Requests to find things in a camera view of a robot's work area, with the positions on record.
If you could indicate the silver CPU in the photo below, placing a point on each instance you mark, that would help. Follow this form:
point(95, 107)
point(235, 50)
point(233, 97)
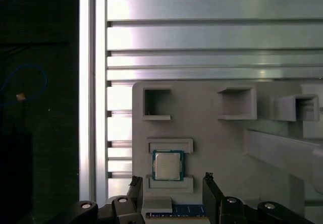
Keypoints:
point(166, 166)

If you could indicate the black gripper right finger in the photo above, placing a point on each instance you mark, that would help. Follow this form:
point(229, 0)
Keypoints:
point(210, 196)

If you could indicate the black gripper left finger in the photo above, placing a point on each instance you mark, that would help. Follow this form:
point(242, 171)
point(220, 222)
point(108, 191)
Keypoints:
point(136, 193)

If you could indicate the blue RAM stick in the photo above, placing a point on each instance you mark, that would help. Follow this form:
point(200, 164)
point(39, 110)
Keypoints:
point(186, 210)

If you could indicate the grey parts rack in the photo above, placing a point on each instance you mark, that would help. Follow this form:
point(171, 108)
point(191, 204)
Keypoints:
point(214, 145)

